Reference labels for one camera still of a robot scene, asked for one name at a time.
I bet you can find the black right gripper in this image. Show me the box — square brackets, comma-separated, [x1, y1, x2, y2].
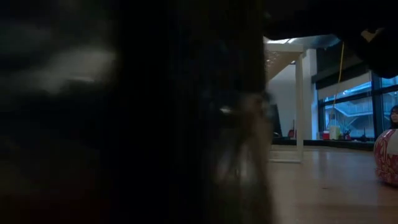
[264, 0, 398, 78]

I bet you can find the pink floral round candle tin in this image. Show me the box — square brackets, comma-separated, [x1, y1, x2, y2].
[374, 129, 398, 187]

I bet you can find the white window blind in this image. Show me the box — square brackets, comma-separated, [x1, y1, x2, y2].
[317, 73, 373, 101]

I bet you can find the person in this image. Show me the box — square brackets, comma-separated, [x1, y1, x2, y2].
[388, 105, 398, 130]

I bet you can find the white container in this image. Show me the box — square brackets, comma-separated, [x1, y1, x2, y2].
[329, 125, 341, 141]

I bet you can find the white perforated shelf riser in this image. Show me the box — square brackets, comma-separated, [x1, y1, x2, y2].
[264, 35, 312, 163]

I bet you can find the yellow hanging cable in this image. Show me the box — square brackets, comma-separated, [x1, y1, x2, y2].
[329, 42, 345, 125]

